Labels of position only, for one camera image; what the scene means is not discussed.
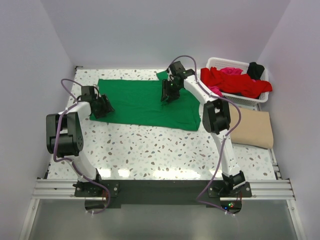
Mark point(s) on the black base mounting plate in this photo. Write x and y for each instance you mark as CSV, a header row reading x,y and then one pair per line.
x,y
159,192

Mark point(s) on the white plastic laundry basket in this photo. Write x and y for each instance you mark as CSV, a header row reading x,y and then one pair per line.
x,y
221,63

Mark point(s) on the pink t shirt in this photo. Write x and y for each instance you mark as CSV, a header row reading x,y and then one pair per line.
x,y
229,71

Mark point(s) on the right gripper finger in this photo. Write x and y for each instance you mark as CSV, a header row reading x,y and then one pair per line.
x,y
164,90
172,97

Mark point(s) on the aluminium frame rail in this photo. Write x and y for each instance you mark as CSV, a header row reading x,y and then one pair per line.
x,y
260,189

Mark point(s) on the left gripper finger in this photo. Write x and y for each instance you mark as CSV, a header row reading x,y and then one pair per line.
x,y
99,114
107,104

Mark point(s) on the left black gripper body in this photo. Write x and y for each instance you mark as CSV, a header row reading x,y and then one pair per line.
x,y
100,104

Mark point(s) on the black t shirt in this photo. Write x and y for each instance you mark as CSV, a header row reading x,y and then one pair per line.
x,y
255,71

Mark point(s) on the red t shirt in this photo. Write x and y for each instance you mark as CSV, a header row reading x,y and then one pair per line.
x,y
234,84

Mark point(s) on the folded beige t shirt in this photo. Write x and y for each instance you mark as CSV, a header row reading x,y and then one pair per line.
x,y
254,129

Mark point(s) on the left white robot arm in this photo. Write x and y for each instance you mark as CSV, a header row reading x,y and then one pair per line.
x,y
64,137

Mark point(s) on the green t shirt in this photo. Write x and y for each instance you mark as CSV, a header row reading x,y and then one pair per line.
x,y
138,102

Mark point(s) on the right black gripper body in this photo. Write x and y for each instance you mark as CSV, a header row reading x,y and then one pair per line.
x,y
172,87

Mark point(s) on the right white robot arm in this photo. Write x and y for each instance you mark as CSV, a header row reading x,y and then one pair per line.
x,y
216,119

